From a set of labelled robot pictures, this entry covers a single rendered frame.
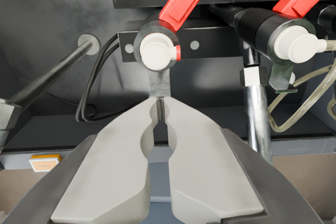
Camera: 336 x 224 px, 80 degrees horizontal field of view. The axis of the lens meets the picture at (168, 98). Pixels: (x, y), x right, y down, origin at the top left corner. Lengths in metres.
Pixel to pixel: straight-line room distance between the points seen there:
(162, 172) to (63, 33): 0.58
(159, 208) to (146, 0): 0.65
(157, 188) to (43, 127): 0.43
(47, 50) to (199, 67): 0.30
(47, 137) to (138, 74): 0.22
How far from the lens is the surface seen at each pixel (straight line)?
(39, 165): 0.44
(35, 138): 0.48
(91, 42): 0.42
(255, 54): 0.19
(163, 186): 0.77
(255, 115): 0.18
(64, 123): 0.49
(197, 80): 0.44
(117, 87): 0.45
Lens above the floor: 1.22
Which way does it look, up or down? 60 degrees down
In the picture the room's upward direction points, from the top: 177 degrees clockwise
